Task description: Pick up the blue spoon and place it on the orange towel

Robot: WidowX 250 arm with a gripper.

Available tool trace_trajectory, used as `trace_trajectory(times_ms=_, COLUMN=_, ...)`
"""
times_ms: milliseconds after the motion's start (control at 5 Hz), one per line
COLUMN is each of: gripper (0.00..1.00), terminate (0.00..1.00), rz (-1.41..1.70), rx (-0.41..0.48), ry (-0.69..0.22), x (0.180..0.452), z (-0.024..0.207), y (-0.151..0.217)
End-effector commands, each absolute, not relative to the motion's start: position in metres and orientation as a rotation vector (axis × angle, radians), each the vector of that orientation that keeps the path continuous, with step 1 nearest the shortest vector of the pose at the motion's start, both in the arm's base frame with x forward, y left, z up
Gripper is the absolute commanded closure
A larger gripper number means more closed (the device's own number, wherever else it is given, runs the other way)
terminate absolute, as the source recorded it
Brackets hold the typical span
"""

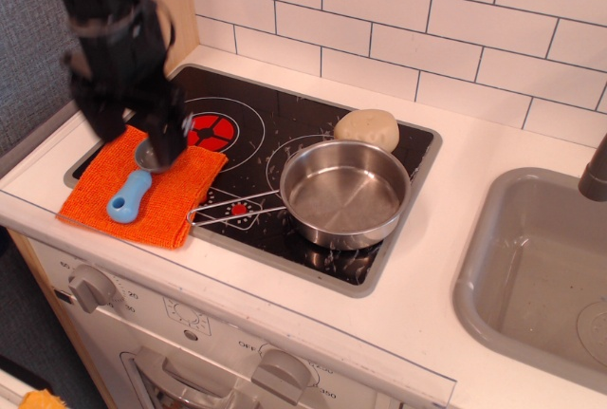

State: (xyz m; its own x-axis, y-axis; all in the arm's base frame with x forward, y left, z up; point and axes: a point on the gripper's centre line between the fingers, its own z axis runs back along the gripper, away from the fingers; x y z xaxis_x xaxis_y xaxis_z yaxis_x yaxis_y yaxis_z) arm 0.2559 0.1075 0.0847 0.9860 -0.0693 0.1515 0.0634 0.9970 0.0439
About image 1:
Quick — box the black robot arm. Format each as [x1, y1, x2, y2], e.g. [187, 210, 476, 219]
[62, 0, 190, 168]

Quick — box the black toy stove top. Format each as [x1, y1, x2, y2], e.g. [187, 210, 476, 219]
[63, 63, 443, 299]

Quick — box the steel pan with wire handle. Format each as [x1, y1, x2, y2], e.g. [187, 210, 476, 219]
[187, 136, 412, 253]

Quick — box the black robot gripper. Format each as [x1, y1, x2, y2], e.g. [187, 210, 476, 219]
[64, 0, 190, 172]

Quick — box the grey sink basin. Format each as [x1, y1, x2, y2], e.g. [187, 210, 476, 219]
[453, 167, 606, 393]

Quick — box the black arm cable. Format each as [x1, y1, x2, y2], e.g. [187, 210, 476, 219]
[151, 0, 177, 57]

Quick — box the grey right oven knob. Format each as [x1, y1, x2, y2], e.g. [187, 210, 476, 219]
[251, 349, 312, 405]

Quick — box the grey left oven knob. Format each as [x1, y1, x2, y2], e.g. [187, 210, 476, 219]
[68, 265, 117, 313]

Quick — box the grey faucet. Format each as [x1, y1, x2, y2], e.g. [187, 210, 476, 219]
[578, 136, 607, 202]

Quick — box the blue handled grey spoon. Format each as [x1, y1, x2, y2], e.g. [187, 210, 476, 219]
[106, 139, 165, 224]

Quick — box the beige toy potato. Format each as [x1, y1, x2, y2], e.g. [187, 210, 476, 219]
[334, 109, 400, 153]

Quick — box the grey oven knob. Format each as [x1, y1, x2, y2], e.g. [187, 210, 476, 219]
[68, 265, 117, 313]
[251, 349, 312, 405]

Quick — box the orange cloth at corner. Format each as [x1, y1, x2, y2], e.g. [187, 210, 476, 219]
[18, 389, 67, 409]

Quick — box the oven door with handle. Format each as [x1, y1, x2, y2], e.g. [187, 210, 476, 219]
[118, 344, 380, 409]

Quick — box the orange towel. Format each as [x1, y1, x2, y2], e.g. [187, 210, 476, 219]
[57, 126, 228, 250]

